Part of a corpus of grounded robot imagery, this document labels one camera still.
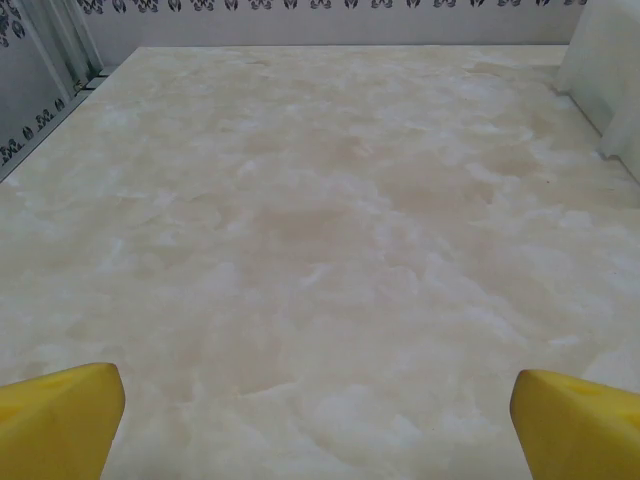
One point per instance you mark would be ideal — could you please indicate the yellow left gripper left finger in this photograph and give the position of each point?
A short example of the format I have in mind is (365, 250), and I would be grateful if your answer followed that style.
(55, 425)

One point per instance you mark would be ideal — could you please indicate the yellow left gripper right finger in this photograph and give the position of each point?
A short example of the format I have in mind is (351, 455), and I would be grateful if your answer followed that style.
(580, 430)

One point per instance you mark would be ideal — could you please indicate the white translucent plastic object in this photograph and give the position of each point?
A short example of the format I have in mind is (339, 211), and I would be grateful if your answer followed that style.
(600, 75)

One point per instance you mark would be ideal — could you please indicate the aluminium side rail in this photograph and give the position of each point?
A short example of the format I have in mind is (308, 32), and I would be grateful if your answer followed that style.
(92, 80)

